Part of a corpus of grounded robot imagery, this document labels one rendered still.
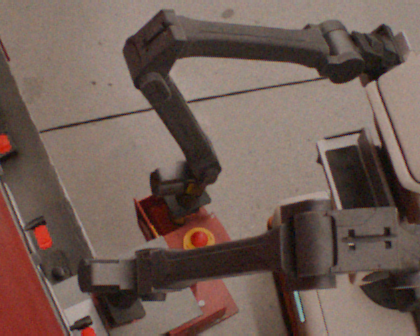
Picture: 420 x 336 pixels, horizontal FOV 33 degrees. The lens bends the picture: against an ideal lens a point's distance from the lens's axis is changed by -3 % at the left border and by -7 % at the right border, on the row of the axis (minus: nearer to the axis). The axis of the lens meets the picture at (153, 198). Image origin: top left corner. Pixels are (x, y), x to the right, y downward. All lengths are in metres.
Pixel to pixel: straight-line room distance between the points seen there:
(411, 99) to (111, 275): 0.58
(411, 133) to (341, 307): 1.07
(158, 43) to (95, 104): 1.58
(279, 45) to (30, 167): 0.69
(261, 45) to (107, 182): 1.43
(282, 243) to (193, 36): 0.42
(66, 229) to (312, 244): 0.85
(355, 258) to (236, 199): 1.73
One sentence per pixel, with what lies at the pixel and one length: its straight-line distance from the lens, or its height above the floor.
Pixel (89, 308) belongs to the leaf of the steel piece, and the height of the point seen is 1.00.
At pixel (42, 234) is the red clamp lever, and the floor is 1.23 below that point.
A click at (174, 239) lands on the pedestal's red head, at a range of 1.69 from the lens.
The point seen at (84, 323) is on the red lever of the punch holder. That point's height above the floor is 1.19.
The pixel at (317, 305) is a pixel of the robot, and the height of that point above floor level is 0.28.
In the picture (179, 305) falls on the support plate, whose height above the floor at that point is 1.00.
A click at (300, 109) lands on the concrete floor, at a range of 2.76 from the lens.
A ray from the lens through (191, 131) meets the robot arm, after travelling 1.41.
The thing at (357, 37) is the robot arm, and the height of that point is 1.26.
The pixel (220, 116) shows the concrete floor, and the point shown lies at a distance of 2.71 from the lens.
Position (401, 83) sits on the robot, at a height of 1.35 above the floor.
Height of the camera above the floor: 2.37
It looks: 68 degrees down
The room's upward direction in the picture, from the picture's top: 6 degrees counter-clockwise
